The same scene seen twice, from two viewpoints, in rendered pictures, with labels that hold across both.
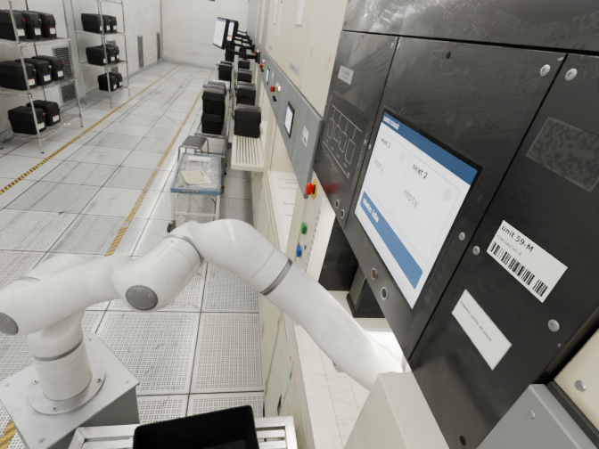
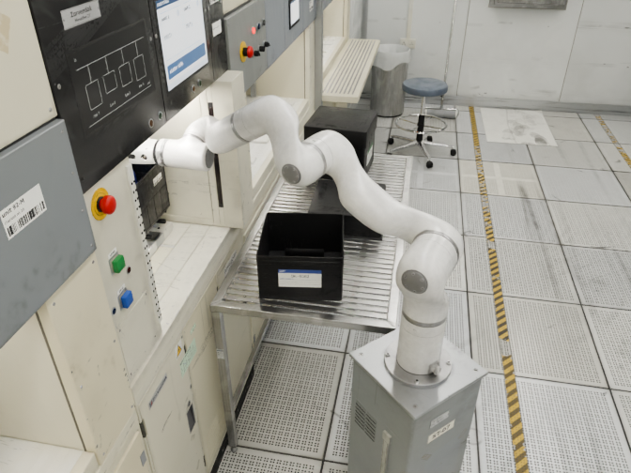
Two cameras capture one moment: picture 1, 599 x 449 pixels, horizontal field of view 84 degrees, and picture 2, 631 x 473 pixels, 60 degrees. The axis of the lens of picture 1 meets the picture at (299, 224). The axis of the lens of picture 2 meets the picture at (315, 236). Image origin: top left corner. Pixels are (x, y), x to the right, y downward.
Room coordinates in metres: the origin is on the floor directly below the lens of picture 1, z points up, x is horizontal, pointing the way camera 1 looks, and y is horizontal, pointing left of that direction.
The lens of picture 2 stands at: (1.70, 0.80, 1.90)
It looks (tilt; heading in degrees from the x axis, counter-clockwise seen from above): 33 degrees down; 205
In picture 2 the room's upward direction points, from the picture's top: straight up
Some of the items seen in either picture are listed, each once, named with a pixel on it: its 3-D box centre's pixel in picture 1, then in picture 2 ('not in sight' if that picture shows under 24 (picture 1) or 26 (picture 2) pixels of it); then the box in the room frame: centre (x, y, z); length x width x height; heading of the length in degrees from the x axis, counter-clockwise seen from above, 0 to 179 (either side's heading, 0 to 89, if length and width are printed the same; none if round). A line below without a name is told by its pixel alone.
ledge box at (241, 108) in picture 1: (247, 120); not in sight; (3.36, 0.73, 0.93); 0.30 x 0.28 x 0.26; 11
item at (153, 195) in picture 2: not in sight; (122, 186); (0.54, -0.44, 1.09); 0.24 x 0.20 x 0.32; 15
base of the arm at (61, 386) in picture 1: (63, 363); (421, 338); (0.56, 0.58, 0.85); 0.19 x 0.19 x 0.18
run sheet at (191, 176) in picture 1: (195, 175); not in sight; (2.80, 1.04, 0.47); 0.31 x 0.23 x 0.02; 36
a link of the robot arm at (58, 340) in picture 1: (59, 301); (424, 282); (0.59, 0.58, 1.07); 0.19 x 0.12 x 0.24; 175
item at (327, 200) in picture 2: not in sight; (348, 205); (-0.09, 0.10, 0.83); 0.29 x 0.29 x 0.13; 17
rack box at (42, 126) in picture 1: (28, 119); not in sight; (3.75, 3.46, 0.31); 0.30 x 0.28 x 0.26; 13
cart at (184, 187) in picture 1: (200, 190); not in sight; (2.98, 1.06, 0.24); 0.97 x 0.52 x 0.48; 17
